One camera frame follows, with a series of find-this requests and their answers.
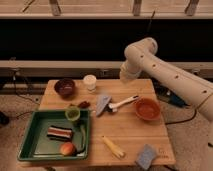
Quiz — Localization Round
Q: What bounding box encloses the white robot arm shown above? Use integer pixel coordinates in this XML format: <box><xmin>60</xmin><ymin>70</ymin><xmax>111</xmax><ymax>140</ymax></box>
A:
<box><xmin>120</xmin><ymin>37</ymin><xmax>213</xmax><ymax>122</ymax></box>

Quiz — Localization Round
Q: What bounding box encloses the purple bowl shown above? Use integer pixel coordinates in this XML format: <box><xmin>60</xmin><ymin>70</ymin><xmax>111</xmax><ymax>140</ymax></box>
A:
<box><xmin>54</xmin><ymin>78</ymin><xmax>75</xmax><ymax>98</ymax></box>

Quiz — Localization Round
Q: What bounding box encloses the orange bowl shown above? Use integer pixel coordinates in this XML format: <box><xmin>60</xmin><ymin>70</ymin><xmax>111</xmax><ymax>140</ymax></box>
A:
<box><xmin>134</xmin><ymin>98</ymin><xmax>160</xmax><ymax>121</ymax></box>

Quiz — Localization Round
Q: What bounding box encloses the white cup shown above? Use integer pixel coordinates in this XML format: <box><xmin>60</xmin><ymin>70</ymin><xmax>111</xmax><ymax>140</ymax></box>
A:
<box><xmin>83</xmin><ymin>75</ymin><xmax>97</xmax><ymax>91</ymax></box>

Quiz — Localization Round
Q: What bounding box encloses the dark red toy piece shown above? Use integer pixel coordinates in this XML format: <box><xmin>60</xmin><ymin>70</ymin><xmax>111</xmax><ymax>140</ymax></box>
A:
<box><xmin>78</xmin><ymin>101</ymin><xmax>90</xmax><ymax>109</ymax></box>

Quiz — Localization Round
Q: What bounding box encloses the small green cup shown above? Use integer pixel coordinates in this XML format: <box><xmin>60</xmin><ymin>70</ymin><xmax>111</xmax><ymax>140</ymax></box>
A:
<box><xmin>65</xmin><ymin>106</ymin><xmax>80</xmax><ymax>122</ymax></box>

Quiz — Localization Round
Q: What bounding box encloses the green spoon in tray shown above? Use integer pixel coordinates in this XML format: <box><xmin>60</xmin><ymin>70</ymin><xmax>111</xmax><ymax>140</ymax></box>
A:
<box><xmin>77</xmin><ymin>124</ymin><xmax>86</xmax><ymax>154</ymax></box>

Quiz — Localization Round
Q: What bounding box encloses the striped sushi toy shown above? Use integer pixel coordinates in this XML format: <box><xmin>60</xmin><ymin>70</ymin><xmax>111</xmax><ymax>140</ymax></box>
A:
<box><xmin>47</xmin><ymin>126</ymin><xmax>73</xmax><ymax>141</ymax></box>

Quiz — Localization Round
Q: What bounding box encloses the red peach toy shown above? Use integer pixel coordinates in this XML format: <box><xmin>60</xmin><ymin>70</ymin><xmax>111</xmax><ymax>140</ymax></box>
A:
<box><xmin>60</xmin><ymin>142</ymin><xmax>76</xmax><ymax>156</ymax></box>

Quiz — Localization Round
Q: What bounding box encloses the green plastic tray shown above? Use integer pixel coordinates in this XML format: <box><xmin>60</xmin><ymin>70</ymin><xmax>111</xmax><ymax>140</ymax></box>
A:
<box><xmin>18</xmin><ymin>110</ymin><xmax>90</xmax><ymax>162</ymax></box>

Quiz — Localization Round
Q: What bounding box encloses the blue sponge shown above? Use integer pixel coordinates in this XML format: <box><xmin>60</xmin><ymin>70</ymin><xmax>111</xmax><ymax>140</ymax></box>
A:
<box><xmin>136</xmin><ymin>144</ymin><xmax>157</xmax><ymax>170</ymax></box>

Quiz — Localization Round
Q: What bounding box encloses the black cable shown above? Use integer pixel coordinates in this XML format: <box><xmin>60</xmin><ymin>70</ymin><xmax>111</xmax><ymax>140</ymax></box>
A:
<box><xmin>145</xmin><ymin>9</ymin><xmax>157</xmax><ymax>39</ymax></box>

